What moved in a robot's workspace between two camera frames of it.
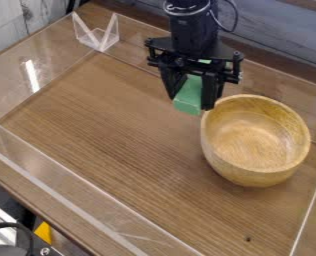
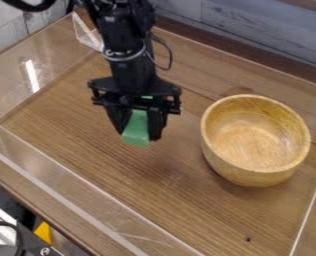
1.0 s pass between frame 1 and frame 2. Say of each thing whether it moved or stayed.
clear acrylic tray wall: stayed
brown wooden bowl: stayed
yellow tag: stayed
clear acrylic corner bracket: stayed
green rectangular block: moved
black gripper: moved
